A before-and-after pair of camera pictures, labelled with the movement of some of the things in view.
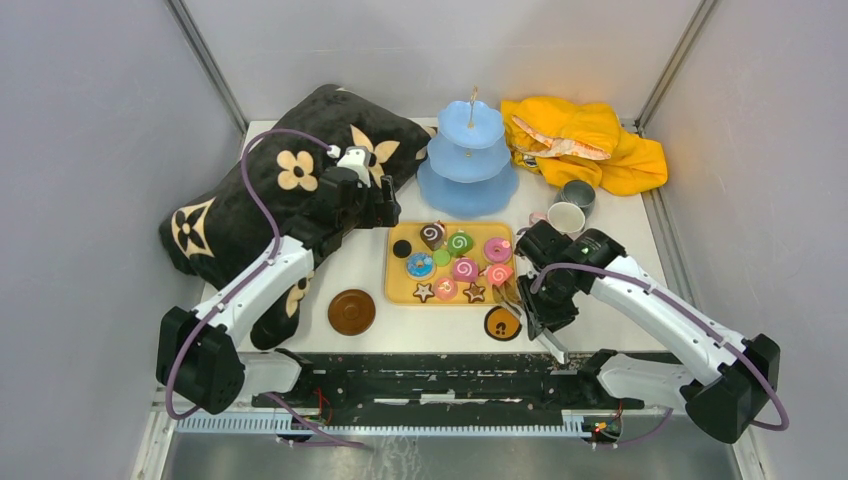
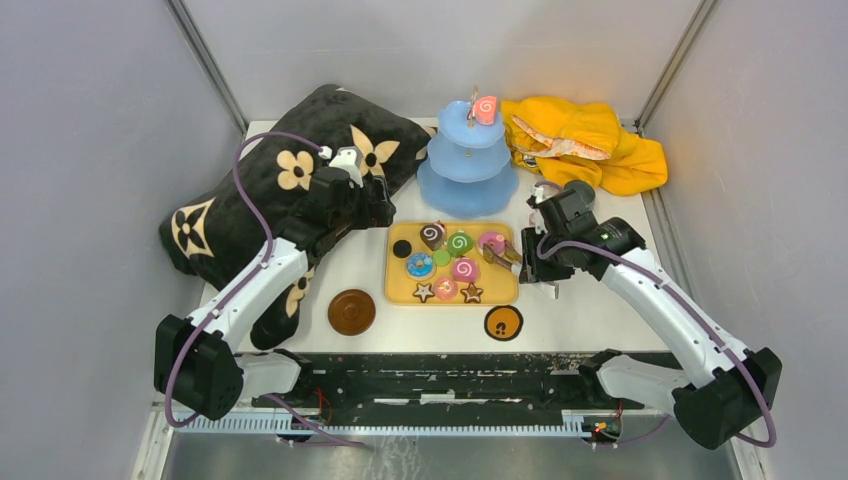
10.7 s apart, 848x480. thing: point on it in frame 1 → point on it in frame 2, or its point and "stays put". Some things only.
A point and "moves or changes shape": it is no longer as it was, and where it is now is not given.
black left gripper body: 364,214 stays put
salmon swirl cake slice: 497,274 → 486,110
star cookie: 475,292 stays put
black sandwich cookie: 402,248 stays put
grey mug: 577,192 stays put
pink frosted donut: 497,250 moves or changes shape
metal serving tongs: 543,336 → 494,257
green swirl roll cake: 460,244 stays put
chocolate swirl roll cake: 433,235 stays put
